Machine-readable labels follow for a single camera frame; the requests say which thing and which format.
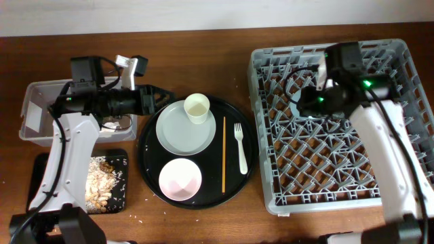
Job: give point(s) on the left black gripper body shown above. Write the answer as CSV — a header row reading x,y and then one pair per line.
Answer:
x,y
123,101

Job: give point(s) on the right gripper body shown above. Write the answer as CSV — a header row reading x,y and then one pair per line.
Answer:
x,y
320,103

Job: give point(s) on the white tissue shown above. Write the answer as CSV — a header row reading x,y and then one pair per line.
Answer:
x,y
112,124

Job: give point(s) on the cream white cup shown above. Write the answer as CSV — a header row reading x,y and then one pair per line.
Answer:
x,y
197,107

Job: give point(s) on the light blue cup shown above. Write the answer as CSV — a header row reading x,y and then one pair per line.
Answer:
x,y
293,106

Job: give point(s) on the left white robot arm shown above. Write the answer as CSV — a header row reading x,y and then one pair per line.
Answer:
x,y
57,212

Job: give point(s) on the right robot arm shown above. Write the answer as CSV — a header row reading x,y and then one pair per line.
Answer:
x,y
406,194

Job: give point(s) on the clear plastic waste bin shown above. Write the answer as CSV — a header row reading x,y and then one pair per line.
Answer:
x,y
37,125

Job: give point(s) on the grey dishwasher rack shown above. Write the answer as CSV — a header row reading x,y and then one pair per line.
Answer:
x,y
309,164

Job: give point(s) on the black rectangular tray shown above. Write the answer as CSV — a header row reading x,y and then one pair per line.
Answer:
x,y
115,203

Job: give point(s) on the grey round plate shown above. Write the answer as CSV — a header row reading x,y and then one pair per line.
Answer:
x,y
178,135

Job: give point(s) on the food leftovers pile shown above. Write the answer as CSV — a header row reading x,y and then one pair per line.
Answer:
x,y
100,184

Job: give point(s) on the round black tray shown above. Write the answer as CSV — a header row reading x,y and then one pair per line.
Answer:
x,y
151,157

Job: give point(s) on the wooden chopstick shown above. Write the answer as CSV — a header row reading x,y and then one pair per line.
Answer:
x,y
224,156

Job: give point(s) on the white plastic fork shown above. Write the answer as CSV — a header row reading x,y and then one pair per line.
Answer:
x,y
238,133

